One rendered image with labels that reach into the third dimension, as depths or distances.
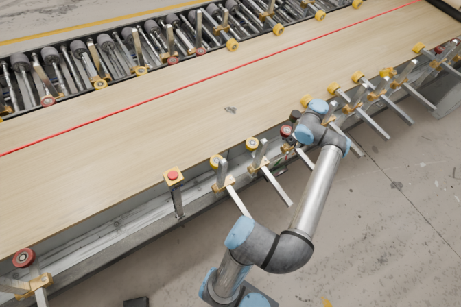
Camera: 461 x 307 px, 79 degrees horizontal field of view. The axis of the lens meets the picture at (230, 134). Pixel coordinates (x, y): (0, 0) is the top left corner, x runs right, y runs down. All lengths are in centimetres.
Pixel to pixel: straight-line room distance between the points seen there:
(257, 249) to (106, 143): 113
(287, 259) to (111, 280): 170
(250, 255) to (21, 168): 133
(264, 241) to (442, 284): 223
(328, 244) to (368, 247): 34
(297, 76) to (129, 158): 130
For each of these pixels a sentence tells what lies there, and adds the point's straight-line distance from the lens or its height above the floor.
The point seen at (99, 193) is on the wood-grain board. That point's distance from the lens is 161.
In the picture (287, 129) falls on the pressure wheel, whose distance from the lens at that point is 179.
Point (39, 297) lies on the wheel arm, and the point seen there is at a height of 83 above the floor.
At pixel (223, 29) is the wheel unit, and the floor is 96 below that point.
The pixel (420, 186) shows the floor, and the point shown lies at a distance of 327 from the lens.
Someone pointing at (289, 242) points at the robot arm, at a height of 144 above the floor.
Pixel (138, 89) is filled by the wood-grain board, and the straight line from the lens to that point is 197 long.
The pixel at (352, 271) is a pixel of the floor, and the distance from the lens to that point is 262.
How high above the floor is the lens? 231
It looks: 56 degrees down
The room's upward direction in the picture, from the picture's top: 9 degrees clockwise
